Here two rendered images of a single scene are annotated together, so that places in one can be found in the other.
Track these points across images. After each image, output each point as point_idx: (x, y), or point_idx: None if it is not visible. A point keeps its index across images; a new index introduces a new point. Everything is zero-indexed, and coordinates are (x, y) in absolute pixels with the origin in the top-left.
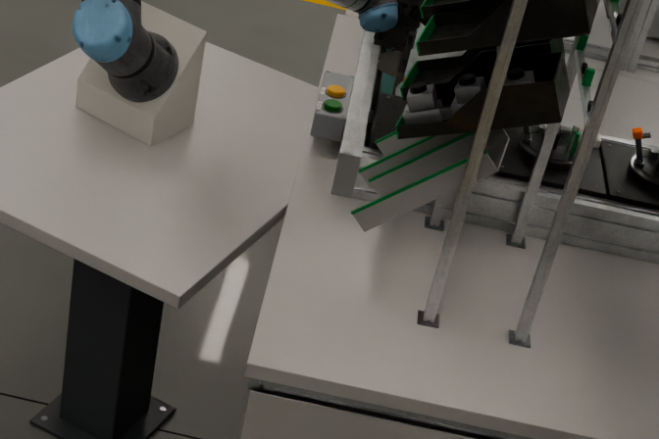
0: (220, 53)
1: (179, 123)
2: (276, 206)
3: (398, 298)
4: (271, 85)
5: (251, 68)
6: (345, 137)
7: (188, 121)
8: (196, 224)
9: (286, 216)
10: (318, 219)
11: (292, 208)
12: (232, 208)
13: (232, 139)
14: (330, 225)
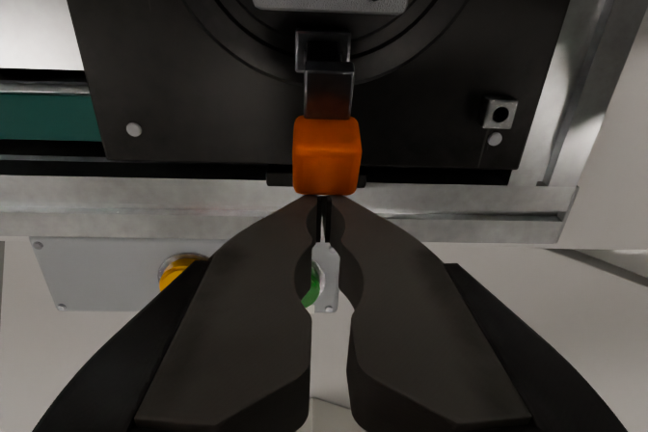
0: (21, 401)
1: (346, 422)
2: (553, 265)
3: None
4: (80, 321)
5: (34, 357)
6: (463, 235)
7: (325, 413)
8: (615, 353)
9: (589, 247)
10: (603, 193)
11: (560, 240)
12: (565, 320)
13: (336, 347)
14: (626, 168)
